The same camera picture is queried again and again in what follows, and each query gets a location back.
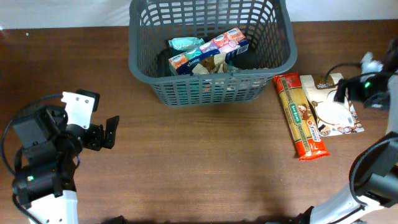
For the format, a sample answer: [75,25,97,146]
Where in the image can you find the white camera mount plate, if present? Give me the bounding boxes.
[61,91,95,129]

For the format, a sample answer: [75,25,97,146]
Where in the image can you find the Kleenex tissue pack box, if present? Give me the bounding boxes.
[169,27,249,75]

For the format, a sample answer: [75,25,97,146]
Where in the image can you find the beige pouch white contents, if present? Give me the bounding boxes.
[300,73,364,137]

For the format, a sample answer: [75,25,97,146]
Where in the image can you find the grey plastic basket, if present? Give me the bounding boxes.
[129,0,297,107]

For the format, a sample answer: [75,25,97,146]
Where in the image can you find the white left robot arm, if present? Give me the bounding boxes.
[12,114,119,223]

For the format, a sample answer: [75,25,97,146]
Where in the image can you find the beige pouch chocolate contents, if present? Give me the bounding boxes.
[192,56,242,75]

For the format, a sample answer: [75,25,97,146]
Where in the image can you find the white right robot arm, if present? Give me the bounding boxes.
[295,39,397,224]

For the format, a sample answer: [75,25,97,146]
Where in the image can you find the San Remo spaghetti packet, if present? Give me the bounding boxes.
[273,73,330,161]

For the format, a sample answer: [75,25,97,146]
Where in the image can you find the light teal snack wrapper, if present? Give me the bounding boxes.
[169,37,205,51]

